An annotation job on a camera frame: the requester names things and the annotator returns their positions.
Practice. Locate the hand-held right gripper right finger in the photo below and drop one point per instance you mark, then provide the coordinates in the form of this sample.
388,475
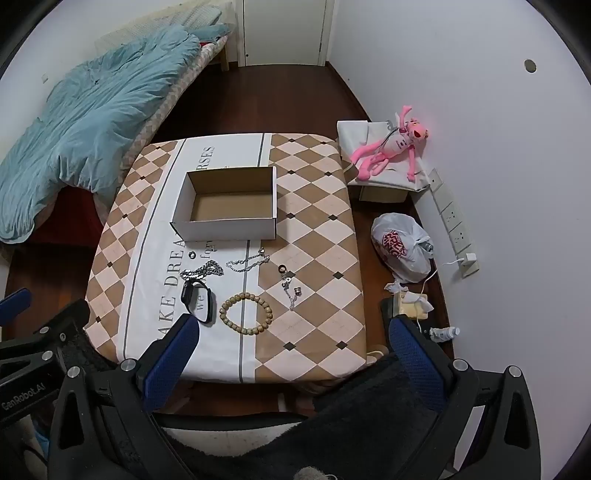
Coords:
415,364

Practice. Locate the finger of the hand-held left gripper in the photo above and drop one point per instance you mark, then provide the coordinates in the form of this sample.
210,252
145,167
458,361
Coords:
55,327
16,302

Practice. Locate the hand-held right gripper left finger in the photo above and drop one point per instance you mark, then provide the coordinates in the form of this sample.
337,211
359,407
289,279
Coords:
171,364

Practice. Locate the black smartwatch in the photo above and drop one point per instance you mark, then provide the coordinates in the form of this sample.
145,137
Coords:
188,297

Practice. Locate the cardboard box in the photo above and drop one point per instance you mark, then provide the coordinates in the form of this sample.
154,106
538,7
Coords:
226,207

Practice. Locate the small white bottle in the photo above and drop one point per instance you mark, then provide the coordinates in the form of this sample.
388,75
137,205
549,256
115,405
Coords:
442,333

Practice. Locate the tissue pack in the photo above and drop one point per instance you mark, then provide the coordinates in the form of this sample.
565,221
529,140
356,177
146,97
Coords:
411,307

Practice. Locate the small black box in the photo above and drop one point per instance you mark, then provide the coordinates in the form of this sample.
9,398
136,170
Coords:
387,309

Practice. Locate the crumpled white tissue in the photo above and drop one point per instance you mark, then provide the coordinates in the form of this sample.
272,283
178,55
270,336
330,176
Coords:
394,286

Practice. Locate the black fleece garment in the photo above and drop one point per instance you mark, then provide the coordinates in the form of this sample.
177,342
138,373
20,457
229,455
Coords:
351,415

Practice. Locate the white plastic bag red print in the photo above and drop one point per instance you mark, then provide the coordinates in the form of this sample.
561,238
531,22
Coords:
401,249

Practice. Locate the white charger plug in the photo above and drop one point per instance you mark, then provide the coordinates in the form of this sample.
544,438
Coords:
470,260

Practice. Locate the checkered tablecloth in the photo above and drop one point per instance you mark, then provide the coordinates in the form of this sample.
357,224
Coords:
314,221

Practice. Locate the blue blanket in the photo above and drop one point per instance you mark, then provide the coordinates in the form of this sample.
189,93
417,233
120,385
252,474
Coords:
92,115

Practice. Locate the pink plush toy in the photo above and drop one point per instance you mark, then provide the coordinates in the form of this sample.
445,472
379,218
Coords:
397,143

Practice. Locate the white cloth covered box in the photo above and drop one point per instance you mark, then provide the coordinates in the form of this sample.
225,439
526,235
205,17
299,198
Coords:
355,134

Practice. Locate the white door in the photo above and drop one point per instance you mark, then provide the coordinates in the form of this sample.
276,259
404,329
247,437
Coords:
281,32

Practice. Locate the round wall cap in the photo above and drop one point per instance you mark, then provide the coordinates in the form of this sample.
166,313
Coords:
530,65

